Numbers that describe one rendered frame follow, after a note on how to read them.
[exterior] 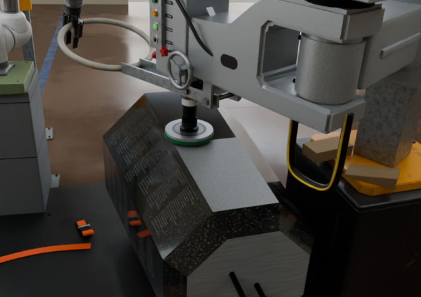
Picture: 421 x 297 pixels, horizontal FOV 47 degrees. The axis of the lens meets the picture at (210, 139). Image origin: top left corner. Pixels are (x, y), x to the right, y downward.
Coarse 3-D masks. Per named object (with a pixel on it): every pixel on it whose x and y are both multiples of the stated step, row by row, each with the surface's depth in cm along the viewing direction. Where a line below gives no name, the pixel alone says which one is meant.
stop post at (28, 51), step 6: (24, 0) 335; (30, 0) 337; (24, 6) 337; (30, 6) 338; (24, 12) 340; (30, 24) 345; (30, 42) 350; (24, 48) 351; (30, 48) 352; (24, 54) 353; (30, 54) 354; (24, 60) 355; (30, 60) 356; (48, 132) 391; (48, 138) 381
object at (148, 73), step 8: (120, 64) 230; (144, 64) 235; (152, 64) 230; (128, 72) 227; (136, 72) 222; (144, 72) 217; (152, 72) 230; (144, 80) 219; (152, 80) 214; (160, 80) 209; (168, 80) 204; (176, 80) 217; (168, 88) 206; (176, 88) 202; (192, 88) 193; (216, 88) 199; (192, 96) 195; (200, 96) 191; (216, 96) 183; (224, 96) 189; (232, 96) 193; (216, 104) 185
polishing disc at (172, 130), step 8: (176, 120) 220; (200, 120) 221; (168, 128) 212; (176, 128) 212; (200, 128) 213; (208, 128) 214; (168, 136) 208; (176, 136) 206; (184, 136) 206; (192, 136) 207; (200, 136) 207; (208, 136) 208
